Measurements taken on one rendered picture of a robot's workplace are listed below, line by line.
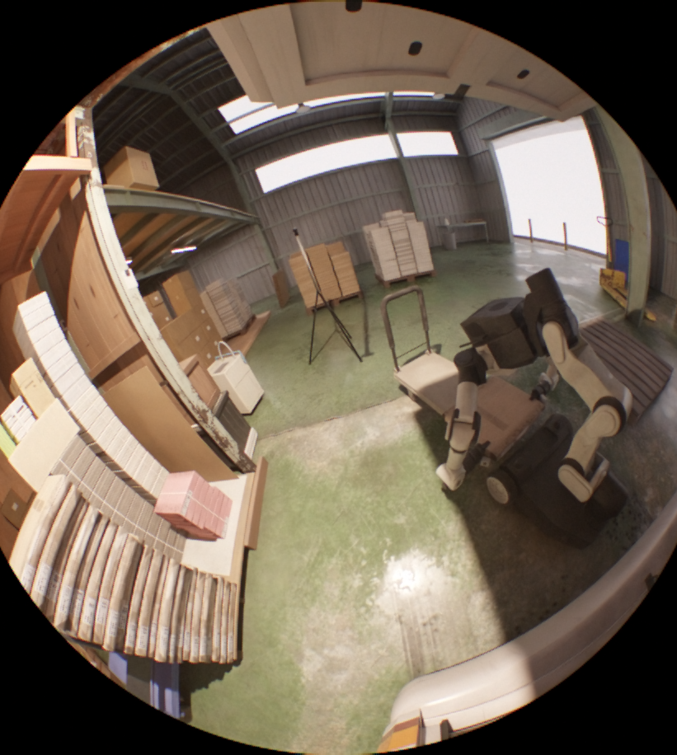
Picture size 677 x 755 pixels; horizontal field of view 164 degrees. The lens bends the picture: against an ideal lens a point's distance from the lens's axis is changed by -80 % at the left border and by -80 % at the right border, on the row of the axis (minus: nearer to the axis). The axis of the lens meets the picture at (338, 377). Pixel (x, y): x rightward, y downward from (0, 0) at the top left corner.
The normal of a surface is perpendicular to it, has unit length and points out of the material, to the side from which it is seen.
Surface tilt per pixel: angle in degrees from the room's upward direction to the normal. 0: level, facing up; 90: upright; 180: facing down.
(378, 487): 0
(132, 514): 90
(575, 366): 96
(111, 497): 90
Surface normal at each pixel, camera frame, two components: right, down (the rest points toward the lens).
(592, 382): -0.90, 0.42
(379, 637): -0.30, -0.79
